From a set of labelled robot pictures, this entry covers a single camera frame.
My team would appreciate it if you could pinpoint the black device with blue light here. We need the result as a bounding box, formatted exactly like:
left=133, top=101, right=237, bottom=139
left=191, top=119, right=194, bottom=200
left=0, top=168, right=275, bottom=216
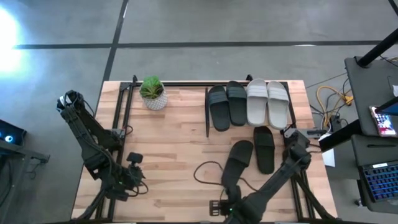
left=0, top=119, right=27, bottom=156

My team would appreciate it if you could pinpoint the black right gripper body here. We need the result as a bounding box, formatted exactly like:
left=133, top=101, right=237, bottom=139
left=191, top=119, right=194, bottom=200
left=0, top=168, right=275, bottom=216
left=224, top=185, right=243, bottom=205

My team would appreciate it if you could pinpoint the wooden shelf with black frame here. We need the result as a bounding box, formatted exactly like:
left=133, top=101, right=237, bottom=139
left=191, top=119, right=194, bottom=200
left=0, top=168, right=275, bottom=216
left=204, top=80, right=295, bottom=139

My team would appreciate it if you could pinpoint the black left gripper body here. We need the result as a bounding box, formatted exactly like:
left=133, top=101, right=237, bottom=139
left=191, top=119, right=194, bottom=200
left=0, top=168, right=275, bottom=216
left=124, top=164, right=146, bottom=190

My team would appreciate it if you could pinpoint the yellow cable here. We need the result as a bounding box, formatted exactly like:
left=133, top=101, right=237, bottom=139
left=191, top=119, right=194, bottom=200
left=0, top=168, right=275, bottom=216
left=316, top=85, right=354, bottom=128

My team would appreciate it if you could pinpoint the black power strip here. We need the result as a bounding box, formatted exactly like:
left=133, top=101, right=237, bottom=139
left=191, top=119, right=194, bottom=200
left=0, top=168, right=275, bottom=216
left=329, top=114, right=343, bottom=133

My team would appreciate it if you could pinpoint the black desk bar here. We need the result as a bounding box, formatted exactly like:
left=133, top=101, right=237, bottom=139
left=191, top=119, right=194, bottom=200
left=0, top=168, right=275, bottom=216
left=318, top=119, right=363, bottom=152

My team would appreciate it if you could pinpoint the laptop with blue keyboard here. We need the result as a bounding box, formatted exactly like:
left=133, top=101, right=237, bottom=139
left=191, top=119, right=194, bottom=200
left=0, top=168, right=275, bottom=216
left=357, top=160, right=398, bottom=203

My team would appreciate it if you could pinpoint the tablet with blue screen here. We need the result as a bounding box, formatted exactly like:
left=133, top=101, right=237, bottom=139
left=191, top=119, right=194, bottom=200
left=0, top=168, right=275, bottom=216
left=374, top=96, right=398, bottom=116

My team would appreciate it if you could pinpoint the white paper sheet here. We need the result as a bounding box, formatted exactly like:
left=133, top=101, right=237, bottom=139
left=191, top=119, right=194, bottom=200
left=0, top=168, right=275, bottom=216
left=320, top=133, right=336, bottom=168

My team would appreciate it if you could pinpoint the green plant in patterned pot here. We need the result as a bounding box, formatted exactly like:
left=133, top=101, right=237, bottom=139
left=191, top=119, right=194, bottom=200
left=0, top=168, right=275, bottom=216
left=139, top=75, right=169, bottom=111

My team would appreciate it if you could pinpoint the grey side desk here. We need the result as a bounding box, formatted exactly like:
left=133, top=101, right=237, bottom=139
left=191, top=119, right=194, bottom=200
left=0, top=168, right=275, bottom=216
left=344, top=55, right=398, bottom=138

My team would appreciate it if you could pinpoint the smartphone with lit screen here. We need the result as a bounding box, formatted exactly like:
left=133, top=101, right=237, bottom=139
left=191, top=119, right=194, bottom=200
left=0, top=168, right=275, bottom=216
left=369, top=105, right=398, bottom=138

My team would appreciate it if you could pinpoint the black cable on table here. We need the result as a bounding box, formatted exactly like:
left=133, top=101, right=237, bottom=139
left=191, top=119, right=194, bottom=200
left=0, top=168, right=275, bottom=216
left=193, top=161, right=259, bottom=192

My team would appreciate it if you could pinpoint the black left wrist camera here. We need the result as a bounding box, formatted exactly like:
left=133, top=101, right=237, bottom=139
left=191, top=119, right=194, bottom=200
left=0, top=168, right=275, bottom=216
left=126, top=151, right=144, bottom=166

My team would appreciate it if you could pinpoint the black round pole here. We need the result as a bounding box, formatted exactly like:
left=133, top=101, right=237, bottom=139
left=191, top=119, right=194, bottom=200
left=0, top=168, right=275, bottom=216
left=356, top=27, right=398, bottom=68

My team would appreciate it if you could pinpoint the white slide sandal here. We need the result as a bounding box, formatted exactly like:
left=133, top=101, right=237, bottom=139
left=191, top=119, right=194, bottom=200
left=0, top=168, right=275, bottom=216
left=267, top=80, right=290, bottom=131
left=246, top=78, right=269, bottom=127

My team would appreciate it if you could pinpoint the black slide sandal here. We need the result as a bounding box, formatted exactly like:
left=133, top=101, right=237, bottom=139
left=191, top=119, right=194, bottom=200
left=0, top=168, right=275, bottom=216
left=253, top=126, right=276, bottom=175
left=226, top=80, right=248, bottom=127
left=221, top=139, right=254, bottom=189
left=207, top=85, right=231, bottom=132

